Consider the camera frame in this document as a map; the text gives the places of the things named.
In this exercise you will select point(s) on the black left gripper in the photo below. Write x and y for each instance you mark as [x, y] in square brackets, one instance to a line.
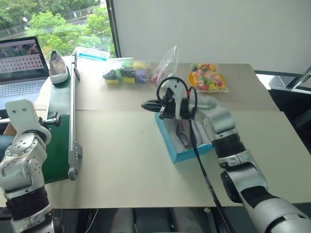
[49, 119]

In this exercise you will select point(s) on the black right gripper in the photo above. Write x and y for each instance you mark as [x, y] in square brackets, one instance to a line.
[168, 106]

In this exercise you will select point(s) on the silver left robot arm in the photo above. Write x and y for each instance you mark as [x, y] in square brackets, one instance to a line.
[22, 165]

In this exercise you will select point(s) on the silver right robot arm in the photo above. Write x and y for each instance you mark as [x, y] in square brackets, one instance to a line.
[222, 121]

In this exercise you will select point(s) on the light blue shoebox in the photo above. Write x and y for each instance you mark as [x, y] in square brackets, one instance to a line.
[167, 140]

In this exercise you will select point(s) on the green conveyor belt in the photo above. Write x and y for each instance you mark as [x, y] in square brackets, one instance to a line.
[58, 145]

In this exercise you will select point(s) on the bag of colourful sponges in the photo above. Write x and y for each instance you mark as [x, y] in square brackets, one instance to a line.
[126, 72]

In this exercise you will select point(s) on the clear bag with red items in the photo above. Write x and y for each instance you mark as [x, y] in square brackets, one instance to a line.
[165, 65]

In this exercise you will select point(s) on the grey shoe white sole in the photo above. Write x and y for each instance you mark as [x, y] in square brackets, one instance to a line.
[57, 66]

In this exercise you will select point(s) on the grey laptop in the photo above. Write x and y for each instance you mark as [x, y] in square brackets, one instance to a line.
[20, 65]

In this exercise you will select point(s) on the bag of colourful candies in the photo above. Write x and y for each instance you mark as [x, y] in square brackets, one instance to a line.
[207, 77]

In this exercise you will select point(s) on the white plastic basket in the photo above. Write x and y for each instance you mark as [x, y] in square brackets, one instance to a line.
[93, 52]

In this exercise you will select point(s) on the black office chair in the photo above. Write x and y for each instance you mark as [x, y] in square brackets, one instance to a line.
[289, 97]

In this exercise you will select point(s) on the silver conveyor side rail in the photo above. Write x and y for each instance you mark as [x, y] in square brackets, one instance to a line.
[73, 116]

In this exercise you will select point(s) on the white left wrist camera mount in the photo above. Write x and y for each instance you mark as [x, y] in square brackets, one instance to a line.
[22, 114]

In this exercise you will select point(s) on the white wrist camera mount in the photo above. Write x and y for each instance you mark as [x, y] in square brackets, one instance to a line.
[175, 88]
[22, 114]

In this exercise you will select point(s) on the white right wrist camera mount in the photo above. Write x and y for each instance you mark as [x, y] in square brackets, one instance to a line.
[175, 88]

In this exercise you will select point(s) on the black window frame post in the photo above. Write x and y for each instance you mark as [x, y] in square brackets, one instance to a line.
[114, 26]

